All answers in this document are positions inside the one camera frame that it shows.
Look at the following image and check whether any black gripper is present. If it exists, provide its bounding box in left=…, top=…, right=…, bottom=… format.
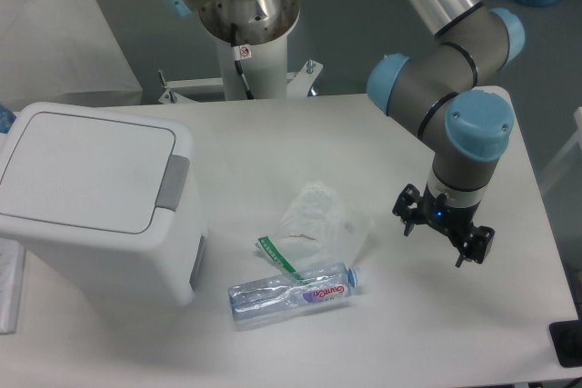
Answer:
left=392, top=184, right=495, bottom=268

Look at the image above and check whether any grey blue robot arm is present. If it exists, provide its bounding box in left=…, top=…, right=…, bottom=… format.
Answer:
left=165, top=0, right=525, bottom=263

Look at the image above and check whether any white trash can body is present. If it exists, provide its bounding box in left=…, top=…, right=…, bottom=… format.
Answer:
left=0, top=102, right=210, bottom=309

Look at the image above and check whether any white trash can lid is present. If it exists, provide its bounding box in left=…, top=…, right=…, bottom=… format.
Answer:
left=1, top=104, right=193, bottom=234

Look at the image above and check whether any clear crumpled plastic bag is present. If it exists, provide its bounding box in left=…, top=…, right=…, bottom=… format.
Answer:
left=255, top=181, right=373, bottom=281

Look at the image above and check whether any clear plastic water bottle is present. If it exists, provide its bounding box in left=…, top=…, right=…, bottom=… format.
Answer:
left=228, top=263, right=366, bottom=331

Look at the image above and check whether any black device at edge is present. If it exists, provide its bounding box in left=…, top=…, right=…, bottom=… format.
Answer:
left=549, top=320, right=581, bottom=368

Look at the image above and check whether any white cardboard box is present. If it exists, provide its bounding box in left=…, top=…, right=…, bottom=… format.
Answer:
left=1, top=0, right=142, bottom=111

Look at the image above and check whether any white frame at right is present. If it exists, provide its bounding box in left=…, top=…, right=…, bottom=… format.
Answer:
left=538, top=107, right=581, bottom=196

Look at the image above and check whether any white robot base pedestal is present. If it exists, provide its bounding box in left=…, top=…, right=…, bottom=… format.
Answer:
left=158, top=0, right=324, bottom=104

